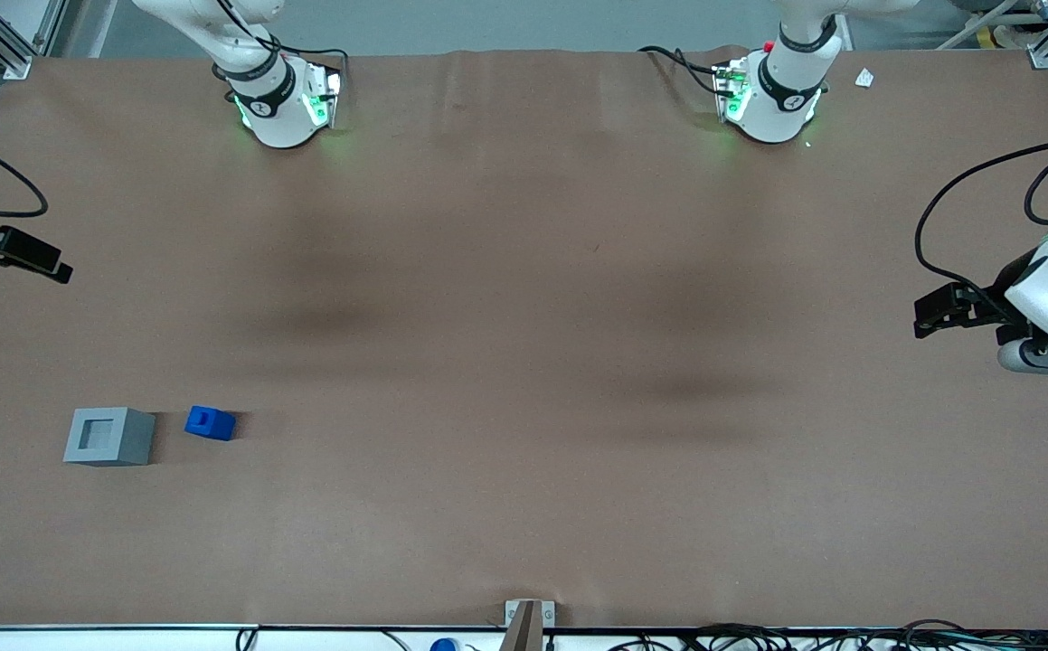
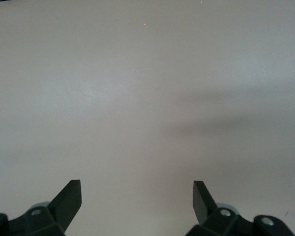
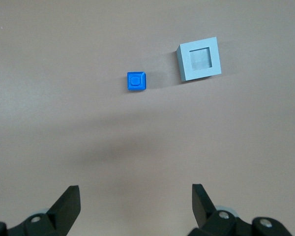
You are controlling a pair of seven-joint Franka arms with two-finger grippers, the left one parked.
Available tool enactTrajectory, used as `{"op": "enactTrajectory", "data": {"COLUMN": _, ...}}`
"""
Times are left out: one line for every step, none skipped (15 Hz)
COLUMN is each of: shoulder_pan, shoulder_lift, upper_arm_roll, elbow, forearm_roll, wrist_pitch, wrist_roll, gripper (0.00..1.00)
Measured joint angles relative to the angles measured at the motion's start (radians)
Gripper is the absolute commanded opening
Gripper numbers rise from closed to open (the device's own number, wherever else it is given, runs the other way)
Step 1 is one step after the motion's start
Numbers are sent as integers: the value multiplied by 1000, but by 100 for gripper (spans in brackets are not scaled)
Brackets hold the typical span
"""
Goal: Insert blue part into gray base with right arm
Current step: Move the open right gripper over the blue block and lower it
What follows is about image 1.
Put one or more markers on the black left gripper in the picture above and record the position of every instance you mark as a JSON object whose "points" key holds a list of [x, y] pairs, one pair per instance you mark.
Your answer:
{"points": [[999, 287]]}

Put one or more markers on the blue plastic part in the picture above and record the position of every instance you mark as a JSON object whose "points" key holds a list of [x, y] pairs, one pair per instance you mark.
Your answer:
{"points": [[210, 423]]}

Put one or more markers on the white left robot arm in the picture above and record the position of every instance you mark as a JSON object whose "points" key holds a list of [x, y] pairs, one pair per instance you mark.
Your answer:
{"points": [[781, 99]]}

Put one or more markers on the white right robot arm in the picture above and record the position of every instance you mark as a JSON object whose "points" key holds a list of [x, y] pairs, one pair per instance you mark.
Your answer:
{"points": [[275, 108]]}

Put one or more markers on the gray square base block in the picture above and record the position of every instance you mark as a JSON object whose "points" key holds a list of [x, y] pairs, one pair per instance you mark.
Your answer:
{"points": [[130, 438]]}

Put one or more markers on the small white paper scrap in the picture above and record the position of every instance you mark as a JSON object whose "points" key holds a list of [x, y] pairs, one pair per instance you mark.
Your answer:
{"points": [[864, 78]]}

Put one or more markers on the white tube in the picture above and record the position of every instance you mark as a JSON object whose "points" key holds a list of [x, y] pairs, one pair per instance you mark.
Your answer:
{"points": [[976, 25]]}

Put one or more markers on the brown paper table mat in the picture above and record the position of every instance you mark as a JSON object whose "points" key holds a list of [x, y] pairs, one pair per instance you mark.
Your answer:
{"points": [[524, 362]]}

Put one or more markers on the blue round cap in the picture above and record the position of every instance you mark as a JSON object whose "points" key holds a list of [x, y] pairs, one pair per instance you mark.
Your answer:
{"points": [[444, 646]]}

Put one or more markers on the gray metal bracket plate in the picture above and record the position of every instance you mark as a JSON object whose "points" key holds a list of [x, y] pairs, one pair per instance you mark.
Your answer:
{"points": [[549, 615]]}

